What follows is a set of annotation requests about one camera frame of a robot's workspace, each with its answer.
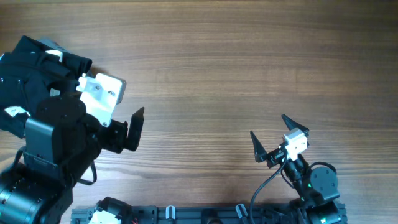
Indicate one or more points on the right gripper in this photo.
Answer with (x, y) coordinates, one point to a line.
(273, 156)

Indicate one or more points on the black t-shirt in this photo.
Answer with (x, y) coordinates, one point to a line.
(28, 77)

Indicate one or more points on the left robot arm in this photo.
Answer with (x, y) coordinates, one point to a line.
(62, 142)

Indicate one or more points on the black folded garment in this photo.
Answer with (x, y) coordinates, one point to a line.
(16, 125)

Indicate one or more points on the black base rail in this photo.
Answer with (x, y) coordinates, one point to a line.
(270, 213)

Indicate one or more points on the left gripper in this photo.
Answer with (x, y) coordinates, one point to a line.
(119, 132)

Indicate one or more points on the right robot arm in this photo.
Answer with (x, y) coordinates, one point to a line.
(316, 184)

